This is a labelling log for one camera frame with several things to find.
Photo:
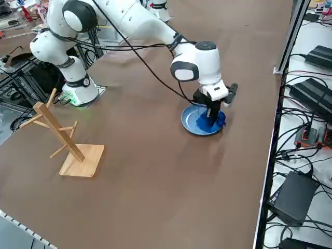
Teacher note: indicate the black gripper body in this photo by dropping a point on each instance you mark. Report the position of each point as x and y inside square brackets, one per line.
[201, 97]

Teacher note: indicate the blue cloth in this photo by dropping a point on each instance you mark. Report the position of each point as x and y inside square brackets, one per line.
[216, 124]

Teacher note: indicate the light blue plastic plate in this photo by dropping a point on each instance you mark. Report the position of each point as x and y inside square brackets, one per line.
[189, 119]

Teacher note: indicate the orange black charger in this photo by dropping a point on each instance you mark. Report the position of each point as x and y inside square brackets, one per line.
[324, 137]
[306, 136]

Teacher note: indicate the large black power adapter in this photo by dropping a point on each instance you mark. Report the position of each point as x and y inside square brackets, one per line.
[311, 96]

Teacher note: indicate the black power supply box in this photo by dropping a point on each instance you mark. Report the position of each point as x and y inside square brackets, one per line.
[293, 197]

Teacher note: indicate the small black power adapter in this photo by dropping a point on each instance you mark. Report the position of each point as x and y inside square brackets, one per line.
[311, 17]

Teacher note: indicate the wooden cup rack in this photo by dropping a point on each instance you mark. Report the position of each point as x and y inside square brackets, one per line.
[77, 160]

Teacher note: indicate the red clamp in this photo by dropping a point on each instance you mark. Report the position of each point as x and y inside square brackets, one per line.
[27, 14]

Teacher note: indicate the grey ridged panel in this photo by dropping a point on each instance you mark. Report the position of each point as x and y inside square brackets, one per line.
[15, 233]

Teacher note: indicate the metal base plate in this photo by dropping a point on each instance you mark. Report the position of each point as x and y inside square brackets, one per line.
[102, 87]

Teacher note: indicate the aluminium frame post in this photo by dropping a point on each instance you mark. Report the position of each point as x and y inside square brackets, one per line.
[290, 39]

